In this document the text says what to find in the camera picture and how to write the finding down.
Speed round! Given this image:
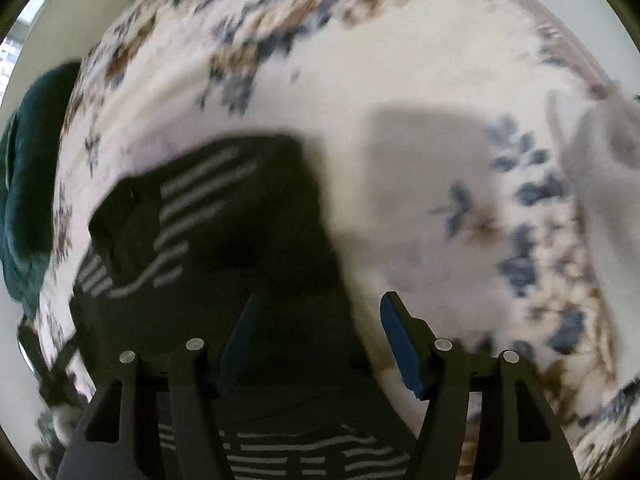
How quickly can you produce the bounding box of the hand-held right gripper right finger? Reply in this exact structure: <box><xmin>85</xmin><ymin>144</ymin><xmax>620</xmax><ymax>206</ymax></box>
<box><xmin>380</xmin><ymin>291</ymin><xmax>582</xmax><ymax>480</ymax></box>

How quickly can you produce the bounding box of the black striped garment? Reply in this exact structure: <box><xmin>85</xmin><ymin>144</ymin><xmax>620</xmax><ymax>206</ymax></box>
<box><xmin>70</xmin><ymin>132</ymin><xmax>418</xmax><ymax>480</ymax></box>

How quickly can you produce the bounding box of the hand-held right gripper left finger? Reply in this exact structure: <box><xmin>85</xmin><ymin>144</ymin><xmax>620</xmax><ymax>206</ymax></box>
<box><xmin>56</xmin><ymin>292</ymin><xmax>261</xmax><ymax>480</ymax></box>

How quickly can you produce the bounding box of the floral bed sheet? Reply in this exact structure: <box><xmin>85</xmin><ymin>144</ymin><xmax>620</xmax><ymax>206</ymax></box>
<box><xmin>30</xmin><ymin>0</ymin><xmax>640</xmax><ymax>480</ymax></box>

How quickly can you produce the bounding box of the dark teal blanket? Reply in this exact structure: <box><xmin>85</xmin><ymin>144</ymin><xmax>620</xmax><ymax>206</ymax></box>
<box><xmin>0</xmin><ymin>61</ymin><xmax>83</xmax><ymax>321</ymax></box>

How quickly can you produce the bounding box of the white cloth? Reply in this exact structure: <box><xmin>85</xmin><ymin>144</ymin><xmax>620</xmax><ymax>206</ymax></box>
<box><xmin>547</xmin><ymin>91</ymin><xmax>640</xmax><ymax>361</ymax></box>

